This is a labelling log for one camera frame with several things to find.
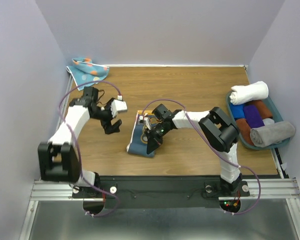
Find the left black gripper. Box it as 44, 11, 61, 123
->
91, 98, 122, 135

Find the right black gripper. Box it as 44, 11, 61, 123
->
144, 121, 169, 154

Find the yellow and blue cartoon towel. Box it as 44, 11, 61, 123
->
126, 110, 159, 158

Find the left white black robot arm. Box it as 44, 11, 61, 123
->
37, 86, 128, 197

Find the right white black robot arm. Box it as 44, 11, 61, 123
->
144, 104, 242, 195

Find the blue polka dot towel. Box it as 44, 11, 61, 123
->
66, 57, 110, 91

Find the blue rolled towel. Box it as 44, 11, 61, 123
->
229, 103, 245, 121

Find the rust red rolled towel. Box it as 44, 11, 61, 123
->
235, 118, 254, 146

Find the purple rolled towel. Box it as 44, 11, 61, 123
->
243, 105, 265, 129

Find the brown rolled towel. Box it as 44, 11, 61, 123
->
247, 100, 273, 119

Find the white small rolled towel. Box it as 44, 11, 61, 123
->
262, 118, 275, 126

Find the grey rolled towel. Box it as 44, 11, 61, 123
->
250, 121, 296, 148

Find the teal plastic basket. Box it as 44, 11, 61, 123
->
225, 90, 290, 151

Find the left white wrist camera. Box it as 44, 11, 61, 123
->
110, 99, 128, 118

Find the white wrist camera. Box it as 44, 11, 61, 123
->
138, 113, 152, 129
110, 99, 128, 118

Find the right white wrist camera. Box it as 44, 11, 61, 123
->
138, 113, 152, 129

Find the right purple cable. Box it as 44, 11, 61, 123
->
139, 99, 262, 216

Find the purple cable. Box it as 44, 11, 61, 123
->
139, 99, 262, 216
58, 80, 123, 218

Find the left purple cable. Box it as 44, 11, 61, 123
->
58, 80, 123, 218

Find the black mounting base plate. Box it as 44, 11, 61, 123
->
41, 175, 251, 210

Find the aluminium extrusion frame rail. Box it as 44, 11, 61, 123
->
18, 74, 300, 240

